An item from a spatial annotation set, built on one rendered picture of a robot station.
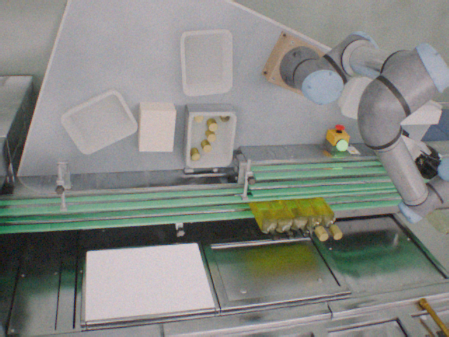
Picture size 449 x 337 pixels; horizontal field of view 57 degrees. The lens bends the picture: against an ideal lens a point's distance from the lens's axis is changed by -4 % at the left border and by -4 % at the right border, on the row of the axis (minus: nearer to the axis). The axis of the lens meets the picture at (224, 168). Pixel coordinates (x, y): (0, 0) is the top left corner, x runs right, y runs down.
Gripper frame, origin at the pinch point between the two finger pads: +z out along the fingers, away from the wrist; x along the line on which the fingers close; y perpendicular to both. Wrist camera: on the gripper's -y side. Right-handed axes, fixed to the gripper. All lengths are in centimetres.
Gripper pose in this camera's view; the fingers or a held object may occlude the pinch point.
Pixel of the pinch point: (412, 152)
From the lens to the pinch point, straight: 164.0
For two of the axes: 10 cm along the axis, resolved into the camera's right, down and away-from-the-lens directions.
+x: -4.2, 8.2, 3.9
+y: -8.8, -2.6, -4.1
